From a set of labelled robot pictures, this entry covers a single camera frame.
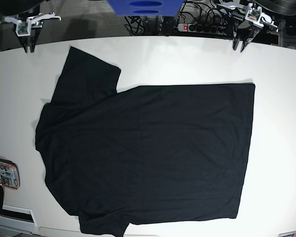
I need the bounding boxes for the tangled black cables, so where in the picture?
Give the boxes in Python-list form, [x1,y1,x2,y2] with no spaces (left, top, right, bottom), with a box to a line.
[124,0,235,37]

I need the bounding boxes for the black T-shirt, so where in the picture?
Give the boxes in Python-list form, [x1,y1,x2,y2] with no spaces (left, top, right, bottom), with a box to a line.
[35,47,255,237]

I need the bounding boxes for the small sticker label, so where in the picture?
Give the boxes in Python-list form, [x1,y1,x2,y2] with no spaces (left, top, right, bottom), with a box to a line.
[278,231,296,237]

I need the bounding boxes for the white tray at table edge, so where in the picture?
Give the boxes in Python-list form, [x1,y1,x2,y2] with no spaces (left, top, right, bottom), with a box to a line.
[0,204,37,235]

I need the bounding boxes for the black power strip red switch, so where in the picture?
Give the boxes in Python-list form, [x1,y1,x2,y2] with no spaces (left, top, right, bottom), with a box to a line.
[177,23,232,36]

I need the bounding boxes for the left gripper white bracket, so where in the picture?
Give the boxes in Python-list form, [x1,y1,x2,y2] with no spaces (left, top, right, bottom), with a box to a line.
[216,1,278,52]

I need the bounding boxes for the blue plastic box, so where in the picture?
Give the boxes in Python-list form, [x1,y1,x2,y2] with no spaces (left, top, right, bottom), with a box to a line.
[107,0,183,16]

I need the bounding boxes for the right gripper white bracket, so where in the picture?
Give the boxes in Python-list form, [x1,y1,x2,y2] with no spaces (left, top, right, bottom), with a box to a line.
[0,12,61,53]

